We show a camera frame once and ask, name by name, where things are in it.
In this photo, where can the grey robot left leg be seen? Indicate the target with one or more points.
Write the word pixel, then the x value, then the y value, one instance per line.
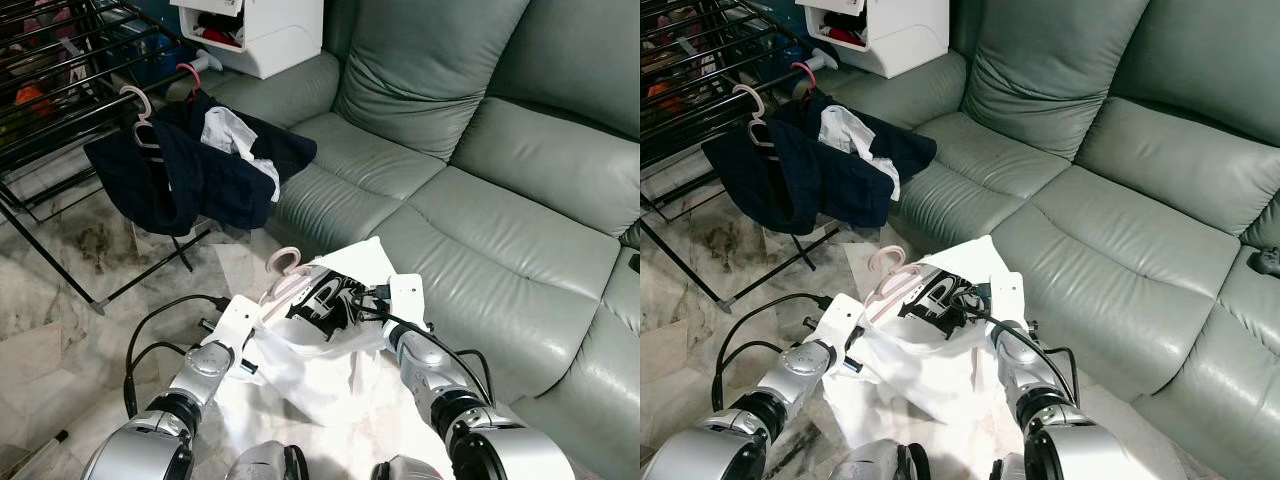
pixel 265 465
pixel 870 465

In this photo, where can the bright pink plastic hanger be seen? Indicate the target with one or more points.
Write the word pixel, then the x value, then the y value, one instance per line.
pixel 195 72
pixel 810 72

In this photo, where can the grey-green leather sofa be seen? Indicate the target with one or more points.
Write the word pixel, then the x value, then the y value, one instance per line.
pixel 1120 220
pixel 480 220

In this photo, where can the white garment with black print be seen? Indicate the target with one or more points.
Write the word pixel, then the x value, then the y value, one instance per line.
pixel 920 385
pixel 320 385

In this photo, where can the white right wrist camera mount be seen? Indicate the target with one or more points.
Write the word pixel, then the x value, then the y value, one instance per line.
pixel 1008 300
pixel 407 300

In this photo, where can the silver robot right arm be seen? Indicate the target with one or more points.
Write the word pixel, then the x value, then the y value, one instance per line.
pixel 1020 370
pixel 430 365

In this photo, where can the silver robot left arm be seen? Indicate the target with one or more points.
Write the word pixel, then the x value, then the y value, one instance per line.
pixel 205 368
pixel 800 370

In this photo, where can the red cloth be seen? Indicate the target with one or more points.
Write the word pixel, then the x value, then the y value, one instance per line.
pixel 220 37
pixel 845 36

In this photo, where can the black metal drying rack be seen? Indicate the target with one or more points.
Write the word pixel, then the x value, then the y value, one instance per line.
pixel 720 120
pixel 100 110

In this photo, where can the white and light blue shirt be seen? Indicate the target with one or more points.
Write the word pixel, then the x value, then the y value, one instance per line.
pixel 230 130
pixel 850 130

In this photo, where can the blue suitcase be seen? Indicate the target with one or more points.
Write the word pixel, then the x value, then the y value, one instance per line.
pixel 775 22
pixel 150 25

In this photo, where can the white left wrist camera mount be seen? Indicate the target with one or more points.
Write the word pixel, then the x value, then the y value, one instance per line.
pixel 235 320
pixel 840 318

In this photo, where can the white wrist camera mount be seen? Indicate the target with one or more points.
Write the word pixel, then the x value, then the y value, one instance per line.
pixel 407 300
pixel 235 320
pixel 1008 300
pixel 840 318

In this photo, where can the plain navy garment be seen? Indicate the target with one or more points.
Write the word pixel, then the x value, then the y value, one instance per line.
pixel 860 195
pixel 240 195

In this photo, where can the orange and green cloth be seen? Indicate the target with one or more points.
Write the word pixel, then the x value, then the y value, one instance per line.
pixel 30 100
pixel 660 97

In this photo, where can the thin white tube black tip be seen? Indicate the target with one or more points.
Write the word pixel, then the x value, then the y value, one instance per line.
pixel 40 448

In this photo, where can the navy garment with striped collar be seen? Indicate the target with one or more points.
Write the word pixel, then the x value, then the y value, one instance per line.
pixel 760 190
pixel 140 190

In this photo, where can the pale pink plastic hanger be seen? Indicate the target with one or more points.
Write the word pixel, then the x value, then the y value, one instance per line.
pixel 147 103
pixel 885 285
pixel 280 290
pixel 757 100

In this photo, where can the white plastic storage box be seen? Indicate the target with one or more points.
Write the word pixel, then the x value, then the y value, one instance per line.
pixel 905 45
pixel 280 45

